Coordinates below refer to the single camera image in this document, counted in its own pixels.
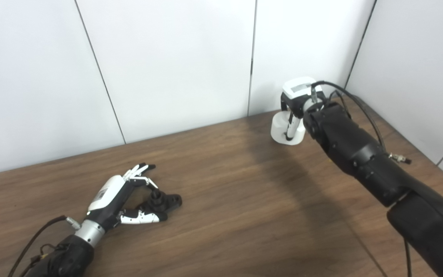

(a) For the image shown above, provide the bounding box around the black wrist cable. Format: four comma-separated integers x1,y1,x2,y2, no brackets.
7,215,82,277
311,80,413,277

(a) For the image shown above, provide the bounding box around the black plastic holder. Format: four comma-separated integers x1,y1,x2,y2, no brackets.
141,189,183,214

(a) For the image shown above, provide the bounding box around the round white plastic piece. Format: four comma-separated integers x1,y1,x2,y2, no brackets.
270,110,306,146

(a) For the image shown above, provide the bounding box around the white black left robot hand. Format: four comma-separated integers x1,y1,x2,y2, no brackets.
84,163,168,233

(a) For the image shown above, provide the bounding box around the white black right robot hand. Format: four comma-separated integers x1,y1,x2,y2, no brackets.
280,77,328,140

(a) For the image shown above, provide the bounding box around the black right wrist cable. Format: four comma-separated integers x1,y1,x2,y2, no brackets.
311,80,413,277

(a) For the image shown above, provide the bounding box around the thin wire with yellow plug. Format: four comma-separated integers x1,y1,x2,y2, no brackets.
29,243,58,266

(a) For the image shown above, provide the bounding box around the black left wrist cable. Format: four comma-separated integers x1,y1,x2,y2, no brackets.
7,215,82,277

